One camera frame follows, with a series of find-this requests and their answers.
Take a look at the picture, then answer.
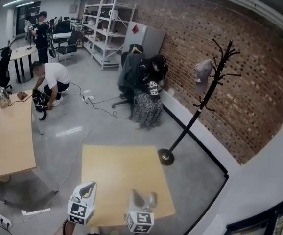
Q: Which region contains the steel kettle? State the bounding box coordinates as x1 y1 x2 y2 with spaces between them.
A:
0 85 12 108

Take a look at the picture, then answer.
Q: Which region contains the white metal shelving unit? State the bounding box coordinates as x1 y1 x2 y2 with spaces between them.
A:
81 0 138 71

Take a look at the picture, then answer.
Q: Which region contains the large wooden table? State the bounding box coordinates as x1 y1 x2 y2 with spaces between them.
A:
0 89 38 181

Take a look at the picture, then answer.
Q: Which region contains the black backpack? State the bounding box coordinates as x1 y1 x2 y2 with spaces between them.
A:
32 89 52 121

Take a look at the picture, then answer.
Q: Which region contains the white floor cable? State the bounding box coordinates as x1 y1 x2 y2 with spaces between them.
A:
10 116 106 225

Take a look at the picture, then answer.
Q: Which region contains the dark window frame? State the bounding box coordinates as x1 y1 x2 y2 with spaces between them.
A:
226 203 283 235

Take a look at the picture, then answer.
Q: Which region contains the black office chair with jacket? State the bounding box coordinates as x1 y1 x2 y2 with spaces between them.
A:
111 44 147 109

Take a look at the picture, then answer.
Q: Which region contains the black coat rack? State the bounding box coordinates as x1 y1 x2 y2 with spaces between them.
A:
157 38 242 166

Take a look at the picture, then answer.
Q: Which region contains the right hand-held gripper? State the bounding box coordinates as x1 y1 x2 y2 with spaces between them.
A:
125 188 156 234

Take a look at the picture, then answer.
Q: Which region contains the white floor strip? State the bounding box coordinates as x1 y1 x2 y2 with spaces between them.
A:
21 208 51 216

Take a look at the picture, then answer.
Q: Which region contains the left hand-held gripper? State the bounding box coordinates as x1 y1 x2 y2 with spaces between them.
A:
67 181 98 226

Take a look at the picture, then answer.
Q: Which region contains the grey metal cabinet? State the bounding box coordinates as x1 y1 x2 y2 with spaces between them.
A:
121 21 166 59

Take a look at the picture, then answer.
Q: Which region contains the black visitor chair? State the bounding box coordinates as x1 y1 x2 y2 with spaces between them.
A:
56 30 81 66

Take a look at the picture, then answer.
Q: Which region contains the grey computer mouse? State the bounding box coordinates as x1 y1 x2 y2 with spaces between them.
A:
148 192 158 208

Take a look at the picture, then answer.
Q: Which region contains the small wooden table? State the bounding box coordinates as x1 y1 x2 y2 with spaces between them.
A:
81 144 176 228

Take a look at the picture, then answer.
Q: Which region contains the round wooden table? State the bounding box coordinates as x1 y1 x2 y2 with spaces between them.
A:
9 45 38 84

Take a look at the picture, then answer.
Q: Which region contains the grey cap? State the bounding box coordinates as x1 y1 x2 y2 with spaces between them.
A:
194 59 214 94

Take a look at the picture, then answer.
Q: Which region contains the black floor cable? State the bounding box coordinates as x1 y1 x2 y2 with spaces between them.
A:
69 81 133 121

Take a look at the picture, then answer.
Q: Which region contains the person's left forearm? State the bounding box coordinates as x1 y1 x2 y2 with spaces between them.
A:
58 218 80 235

